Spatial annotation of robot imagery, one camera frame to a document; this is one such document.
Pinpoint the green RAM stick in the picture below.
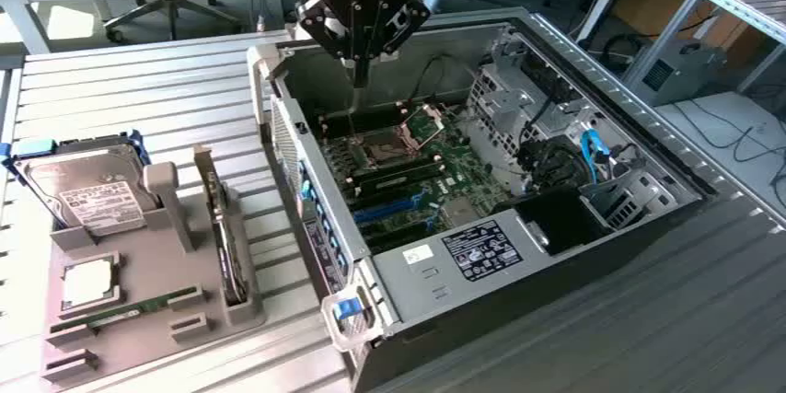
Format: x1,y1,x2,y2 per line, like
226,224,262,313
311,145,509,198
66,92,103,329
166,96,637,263
49,289,202,334

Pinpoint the blue disk caddy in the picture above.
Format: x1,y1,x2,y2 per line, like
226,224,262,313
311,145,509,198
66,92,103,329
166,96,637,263
0,129,154,180

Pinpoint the CPU socket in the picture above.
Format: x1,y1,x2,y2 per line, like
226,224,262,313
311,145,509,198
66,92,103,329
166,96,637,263
359,128,425,168

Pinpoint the aluminium frame table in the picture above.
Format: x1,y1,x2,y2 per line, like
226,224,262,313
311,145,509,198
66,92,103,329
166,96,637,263
620,0,786,95

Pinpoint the grey power supply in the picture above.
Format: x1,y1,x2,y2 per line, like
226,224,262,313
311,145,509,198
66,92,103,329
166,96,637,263
367,206,558,325

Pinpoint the black RAM stick with sticker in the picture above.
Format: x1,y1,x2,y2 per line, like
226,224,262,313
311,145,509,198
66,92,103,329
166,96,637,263
354,163,445,195

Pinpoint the black wire bundle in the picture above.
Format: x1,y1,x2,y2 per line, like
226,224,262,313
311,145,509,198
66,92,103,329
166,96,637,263
517,134,592,194

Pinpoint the green motherboard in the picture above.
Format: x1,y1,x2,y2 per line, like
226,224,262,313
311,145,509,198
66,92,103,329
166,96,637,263
317,102,524,256

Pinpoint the thin locking lever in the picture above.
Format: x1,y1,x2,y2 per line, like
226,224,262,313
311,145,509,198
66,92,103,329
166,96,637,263
343,100,365,142

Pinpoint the graphics card with metal bracket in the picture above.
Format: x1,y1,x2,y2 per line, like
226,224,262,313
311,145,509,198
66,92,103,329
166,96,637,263
193,144,254,310

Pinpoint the silver chipset heatsink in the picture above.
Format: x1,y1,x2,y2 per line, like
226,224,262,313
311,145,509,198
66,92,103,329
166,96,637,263
440,197,486,225

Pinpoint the silver disk bay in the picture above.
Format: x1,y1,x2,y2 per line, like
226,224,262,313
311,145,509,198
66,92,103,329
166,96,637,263
465,61,609,155
577,167,705,234

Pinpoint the blue expansion slot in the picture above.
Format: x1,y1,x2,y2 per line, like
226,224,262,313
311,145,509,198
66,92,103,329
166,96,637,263
353,196,426,225

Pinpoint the metal socket cover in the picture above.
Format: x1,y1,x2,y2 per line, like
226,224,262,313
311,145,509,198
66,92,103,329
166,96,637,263
398,105,448,157

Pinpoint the open grey PC case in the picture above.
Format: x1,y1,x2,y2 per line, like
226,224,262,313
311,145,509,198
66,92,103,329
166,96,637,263
245,6,777,393

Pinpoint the blue wire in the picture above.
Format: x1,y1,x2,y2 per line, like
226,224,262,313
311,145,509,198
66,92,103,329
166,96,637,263
577,128,616,187

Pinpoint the black fan shroud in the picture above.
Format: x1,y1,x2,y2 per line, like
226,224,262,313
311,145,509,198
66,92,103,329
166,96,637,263
494,188,616,259

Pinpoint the grey parts rack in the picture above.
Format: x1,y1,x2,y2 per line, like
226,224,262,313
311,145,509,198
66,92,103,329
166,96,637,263
39,160,270,385

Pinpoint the silver CPU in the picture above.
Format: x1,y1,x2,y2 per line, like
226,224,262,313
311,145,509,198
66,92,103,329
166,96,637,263
61,261,122,314

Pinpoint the grey control box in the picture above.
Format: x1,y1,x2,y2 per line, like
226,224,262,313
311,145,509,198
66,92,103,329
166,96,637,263
638,38,730,107

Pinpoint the blue case latch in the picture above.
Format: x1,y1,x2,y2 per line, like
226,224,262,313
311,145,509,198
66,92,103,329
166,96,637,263
331,298,362,320

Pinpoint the silver hard disk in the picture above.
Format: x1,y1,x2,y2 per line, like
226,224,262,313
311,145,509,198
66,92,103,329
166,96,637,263
11,142,153,236

